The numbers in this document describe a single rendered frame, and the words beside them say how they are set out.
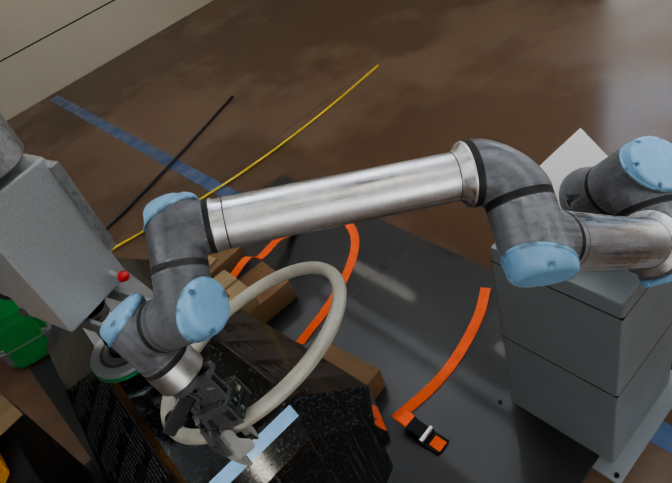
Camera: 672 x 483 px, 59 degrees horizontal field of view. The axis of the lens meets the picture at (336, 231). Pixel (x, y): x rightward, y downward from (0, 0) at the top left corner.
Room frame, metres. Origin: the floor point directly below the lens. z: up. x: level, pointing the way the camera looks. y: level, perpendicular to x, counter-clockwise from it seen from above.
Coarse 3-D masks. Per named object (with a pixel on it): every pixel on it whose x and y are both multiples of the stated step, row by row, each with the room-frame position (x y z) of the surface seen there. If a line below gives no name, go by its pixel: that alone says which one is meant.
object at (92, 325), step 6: (114, 288) 1.32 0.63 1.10; (114, 294) 1.32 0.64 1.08; (120, 294) 1.30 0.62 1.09; (126, 294) 1.28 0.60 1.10; (120, 300) 1.31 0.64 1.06; (24, 312) 1.40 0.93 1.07; (84, 324) 1.25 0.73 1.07; (90, 324) 1.22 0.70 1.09; (96, 324) 1.20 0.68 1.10; (90, 330) 1.24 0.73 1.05; (96, 330) 1.22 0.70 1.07
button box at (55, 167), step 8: (48, 160) 1.38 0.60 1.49; (56, 168) 1.34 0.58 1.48; (56, 176) 1.34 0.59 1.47; (64, 176) 1.35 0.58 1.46; (64, 184) 1.34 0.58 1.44; (72, 184) 1.35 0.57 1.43; (72, 192) 1.34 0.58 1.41; (80, 192) 1.35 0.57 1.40; (72, 200) 1.34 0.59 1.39; (80, 200) 1.34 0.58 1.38; (80, 208) 1.34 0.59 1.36; (88, 208) 1.35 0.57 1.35; (88, 216) 1.34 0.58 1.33; (96, 216) 1.35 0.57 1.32; (96, 224) 1.34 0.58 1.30; (96, 232) 1.34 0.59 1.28; (104, 232) 1.35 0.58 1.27; (104, 240) 1.34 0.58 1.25; (112, 240) 1.35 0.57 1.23; (112, 248) 1.34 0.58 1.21
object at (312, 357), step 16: (288, 272) 1.07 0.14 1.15; (304, 272) 1.04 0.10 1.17; (320, 272) 0.98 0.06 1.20; (336, 272) 0.94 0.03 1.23; (256, 288) 1.10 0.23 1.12; (336, 288) 0.87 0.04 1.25; (240, 304) 1.09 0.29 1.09; (336, 304) 0.82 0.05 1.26; (336, 320) 0.78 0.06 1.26; (320, 336) 0.75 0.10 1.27; (320, 352) 0.72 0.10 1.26; (304, 368) 0.70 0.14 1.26; (288, 384) 0.68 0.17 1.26; (272, 400) 0.66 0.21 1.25; (256, 416) 0.65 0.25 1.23; (192, 432) 0.70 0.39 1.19
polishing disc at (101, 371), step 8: (96, 344) 1.39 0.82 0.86; (104, 344) 1.38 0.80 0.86; (96, 352) 1.35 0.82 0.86; (104, 352) 1.34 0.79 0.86; (96, 360) 1.32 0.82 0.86; (104, 360) 1.31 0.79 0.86; (112, 360) 1.30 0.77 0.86; (120, 360) 1.29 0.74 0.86; (96, 368) 1.29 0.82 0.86; (104, 368) 1.28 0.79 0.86; (112, 368) 1.27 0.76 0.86; (120, 368) 1.25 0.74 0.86; (128, 368) 1.24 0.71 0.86; (104, 376) 1.25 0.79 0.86; (112, 376) 1.23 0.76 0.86; (120, 376) 1.23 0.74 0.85
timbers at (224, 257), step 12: (228, 252) 2.53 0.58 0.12; (240, 252) 2.53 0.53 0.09; (216, 264) 2.47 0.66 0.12; (228, 264) 2.48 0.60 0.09; (264, 264) 2.31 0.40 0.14; (252, 276) 2.26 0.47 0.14; (264, 276) 2.23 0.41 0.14; (276, 288) 2.12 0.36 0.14; (288, 288) 2.13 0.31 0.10; (264, 300) 2.07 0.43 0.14; (276, 300) 2.09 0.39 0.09; (288, 300) 2.11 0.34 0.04; (252, 312) 2.03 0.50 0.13; (264, 312) 2.05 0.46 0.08; (276, 312) 2.08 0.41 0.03
